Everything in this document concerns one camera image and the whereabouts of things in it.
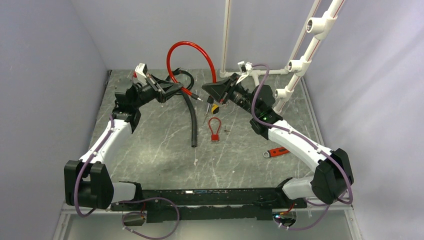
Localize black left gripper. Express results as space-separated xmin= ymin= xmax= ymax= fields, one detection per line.
xmin=131 ymin=74 xmax=184 ymax=109

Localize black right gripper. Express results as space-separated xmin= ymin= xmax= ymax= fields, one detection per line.
xmin=202 ymin=73 xmax=259 ymax=117

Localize yellow padlock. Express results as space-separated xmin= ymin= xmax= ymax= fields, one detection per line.
xmin=210 ymin=104 xmax=220 ymax=115

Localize small silver keys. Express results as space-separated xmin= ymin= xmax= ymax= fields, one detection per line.
xmin=203 ymin=103 xmax=213 ymax=123

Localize red cable bike lock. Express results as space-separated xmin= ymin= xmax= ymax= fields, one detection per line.
xmin=166 ymin=41 xmax=204 ymax=102

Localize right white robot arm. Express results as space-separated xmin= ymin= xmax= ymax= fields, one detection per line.
xmin=201 ymin=73 xmax=354 ymax=208

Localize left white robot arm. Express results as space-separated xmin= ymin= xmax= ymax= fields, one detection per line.
xmin=64 ymin=74 xmax=183 ymax=215

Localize coiled black cable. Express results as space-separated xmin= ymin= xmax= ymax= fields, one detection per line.
xmin=165 ymin=68 xmax=195 ymax=97

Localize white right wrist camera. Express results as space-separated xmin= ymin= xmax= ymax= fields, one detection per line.
xmin=236 ymin=61 xmax=253 ymax=84

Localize black corrugated hose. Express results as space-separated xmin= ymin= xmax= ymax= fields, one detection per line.
xmin=180 ymin=91 xmax=199 ymax=148

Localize red handled wrench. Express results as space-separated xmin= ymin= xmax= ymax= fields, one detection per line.
xmin=262 ymin=147 xmax=290 ymax=158

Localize white pvc pipe frame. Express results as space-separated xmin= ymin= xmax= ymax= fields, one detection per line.
xmin=218 ymin=0 xmax=345 ymax=112

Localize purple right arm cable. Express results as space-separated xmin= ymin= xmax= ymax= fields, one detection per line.
xmin=250 ymin=63 xmax=354 ymax=232

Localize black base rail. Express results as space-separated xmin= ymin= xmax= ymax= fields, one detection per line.
xmin=110 ymin=187 xmax=307 ymax=223

